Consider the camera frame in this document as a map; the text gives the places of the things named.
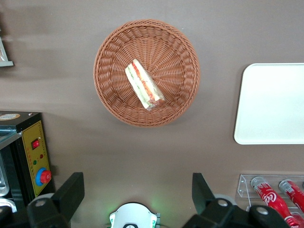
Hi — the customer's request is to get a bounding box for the clear acrylic bottle rack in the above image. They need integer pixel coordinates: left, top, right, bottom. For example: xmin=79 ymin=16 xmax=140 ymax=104
xmin=235 ymin=174 xmax=304 ymax=228

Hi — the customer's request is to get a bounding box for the grey metal snack rack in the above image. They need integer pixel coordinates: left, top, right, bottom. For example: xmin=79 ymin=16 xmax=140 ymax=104
xmin=0 ymin=29 xmax=14 ymax=67

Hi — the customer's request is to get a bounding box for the cream plastic tray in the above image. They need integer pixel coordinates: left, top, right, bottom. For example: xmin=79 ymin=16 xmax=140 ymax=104
xmin=234 ymin=63 xmax=304 ymax=145

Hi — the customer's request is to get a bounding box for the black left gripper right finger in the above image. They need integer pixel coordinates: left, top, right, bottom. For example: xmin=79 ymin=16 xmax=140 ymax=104
xmin=182 ymin=172 xmax=250 ymax=228

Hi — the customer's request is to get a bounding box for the triangle sandwich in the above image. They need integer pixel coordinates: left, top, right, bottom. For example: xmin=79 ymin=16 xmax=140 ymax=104
xmin=124 ymin=58 xmax=165 ymax=112

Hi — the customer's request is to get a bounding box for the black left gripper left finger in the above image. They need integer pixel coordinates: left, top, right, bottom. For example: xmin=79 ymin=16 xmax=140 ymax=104
xmin=26 ymin=172 xmax=85 ymax=228

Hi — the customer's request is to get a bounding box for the red cola bottle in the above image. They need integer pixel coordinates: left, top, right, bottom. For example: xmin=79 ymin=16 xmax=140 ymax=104
xmin=250 ymin=176 xmax=300 ymax=228
xmin=278 ymin=179 xmax=304 ymax=214

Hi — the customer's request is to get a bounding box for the round brown wicker basket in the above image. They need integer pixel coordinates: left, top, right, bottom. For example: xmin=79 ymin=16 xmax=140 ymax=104
xmin=93 ymin=19 xmax=201 ymax=128

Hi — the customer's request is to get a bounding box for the black food warmer yellow panel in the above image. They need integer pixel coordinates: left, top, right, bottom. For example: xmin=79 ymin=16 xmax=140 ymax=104
xmin=0 ymin=111 xmax=56 ymax=214

